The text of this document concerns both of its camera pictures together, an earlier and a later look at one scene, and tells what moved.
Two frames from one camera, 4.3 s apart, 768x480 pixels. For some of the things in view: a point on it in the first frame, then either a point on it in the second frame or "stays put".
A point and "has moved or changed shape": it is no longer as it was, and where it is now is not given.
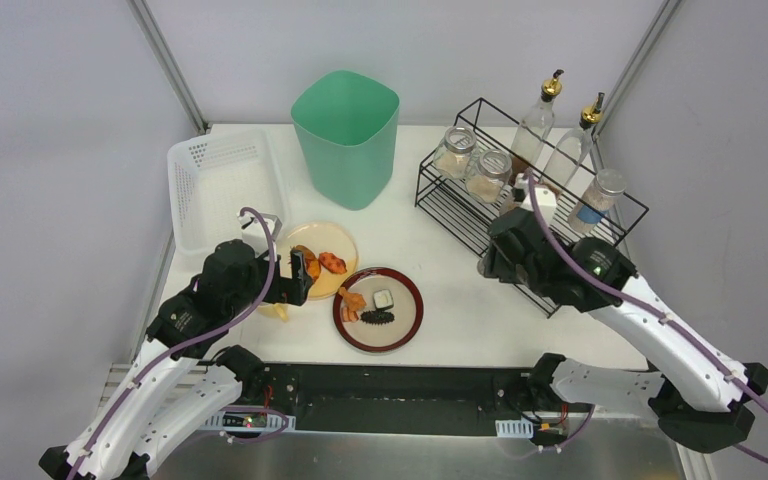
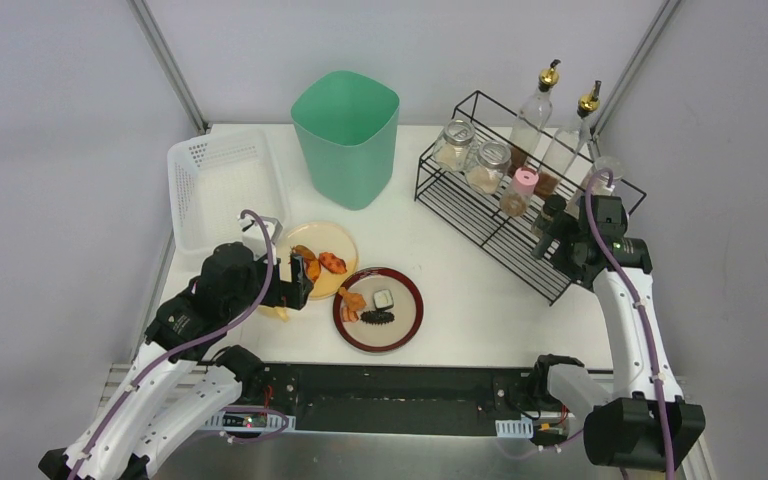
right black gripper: [502, 245] -> [562, 234]
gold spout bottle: [569, 154] has moved or changed shape
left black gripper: [295, 278] stays put
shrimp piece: [349, 315] stays put
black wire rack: [492, 164] stays put
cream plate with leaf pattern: [321, 237] stays put
